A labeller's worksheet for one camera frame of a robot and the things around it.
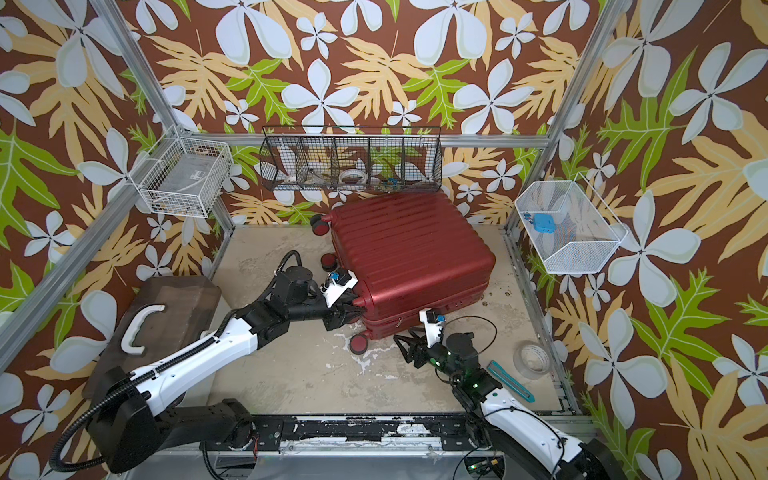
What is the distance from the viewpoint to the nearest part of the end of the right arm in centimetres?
62

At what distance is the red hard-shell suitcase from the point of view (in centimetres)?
77

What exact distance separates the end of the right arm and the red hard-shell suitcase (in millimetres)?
72
